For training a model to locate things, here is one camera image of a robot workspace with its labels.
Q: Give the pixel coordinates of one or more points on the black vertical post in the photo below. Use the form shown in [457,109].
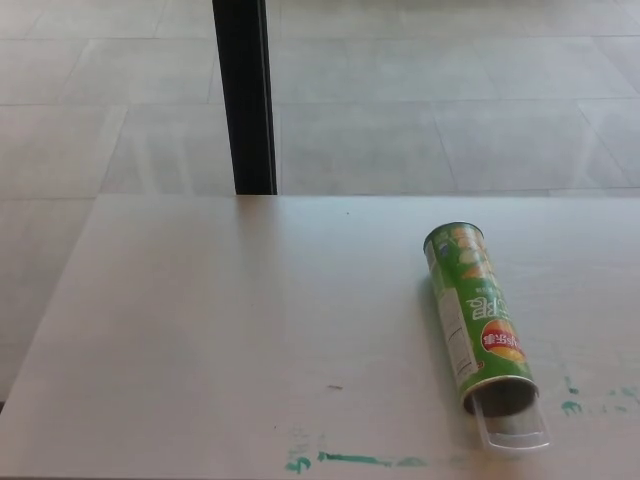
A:
[245,100]

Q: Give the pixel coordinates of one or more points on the green chips can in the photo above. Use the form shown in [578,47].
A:
[465,300]

